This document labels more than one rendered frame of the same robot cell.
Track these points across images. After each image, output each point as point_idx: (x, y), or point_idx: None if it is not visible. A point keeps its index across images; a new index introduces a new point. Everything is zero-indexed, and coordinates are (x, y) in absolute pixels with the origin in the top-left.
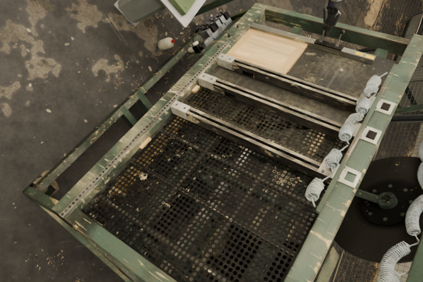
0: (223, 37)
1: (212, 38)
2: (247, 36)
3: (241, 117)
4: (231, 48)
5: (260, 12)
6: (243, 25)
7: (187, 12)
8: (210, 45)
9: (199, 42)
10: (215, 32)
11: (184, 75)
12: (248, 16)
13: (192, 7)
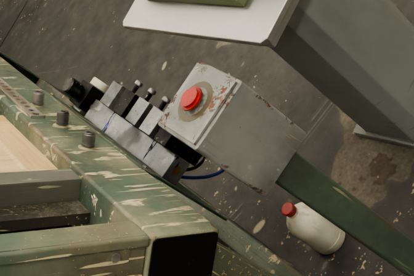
0: (75, 121)
1: (105, 122)
2: (30, 161)
3: None
4: (13, 128)
5: (118, 202)
6: (87, 156)
7: (156, 8)
8: (82, 116)
9: (92, 85)
10: (122, 124)
11: (5, 62)
12: (129, 179)
13: (173, 10)
